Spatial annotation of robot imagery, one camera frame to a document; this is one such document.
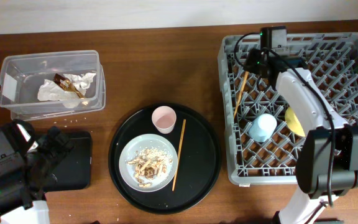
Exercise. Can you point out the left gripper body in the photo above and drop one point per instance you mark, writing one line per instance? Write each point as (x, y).
(50, 152)

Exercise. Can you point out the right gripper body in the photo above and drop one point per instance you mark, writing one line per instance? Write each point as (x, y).
(254, 60)

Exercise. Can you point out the wooden chopstick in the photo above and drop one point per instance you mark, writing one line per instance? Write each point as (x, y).
(179, 154)
(246, 74)

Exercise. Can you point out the small blue cup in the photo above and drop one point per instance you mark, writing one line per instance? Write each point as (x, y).
(262, 127)

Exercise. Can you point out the yellow bowl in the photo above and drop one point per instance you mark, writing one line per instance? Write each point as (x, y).
(293, 122)

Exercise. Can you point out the white napkin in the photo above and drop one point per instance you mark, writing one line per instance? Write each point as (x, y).
(51, 91)

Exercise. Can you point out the gold snack wrapper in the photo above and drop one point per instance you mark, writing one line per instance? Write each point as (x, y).
(68, 87)

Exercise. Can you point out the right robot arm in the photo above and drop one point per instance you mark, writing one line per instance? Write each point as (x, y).
(327, 167)

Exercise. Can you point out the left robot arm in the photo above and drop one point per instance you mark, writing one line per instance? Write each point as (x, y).
(23, 186)

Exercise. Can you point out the grey dishwasher rack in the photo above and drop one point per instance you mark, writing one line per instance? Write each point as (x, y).
(332, 59)

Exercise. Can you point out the clear plastic waste bin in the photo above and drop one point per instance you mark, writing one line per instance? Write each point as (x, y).
(21, 77)

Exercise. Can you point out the black rectangular tray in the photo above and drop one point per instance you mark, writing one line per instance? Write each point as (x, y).
(74, 172)

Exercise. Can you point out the grey plate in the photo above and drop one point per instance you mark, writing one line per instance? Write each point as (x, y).
(137, 144)

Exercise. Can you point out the pink cup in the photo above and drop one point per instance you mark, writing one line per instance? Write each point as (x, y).
(164, 119)

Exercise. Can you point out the food scraps on plate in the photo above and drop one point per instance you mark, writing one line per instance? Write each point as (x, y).
(150, 164)

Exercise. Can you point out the round black serving tray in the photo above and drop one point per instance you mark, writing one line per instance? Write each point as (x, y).
(198, 168)

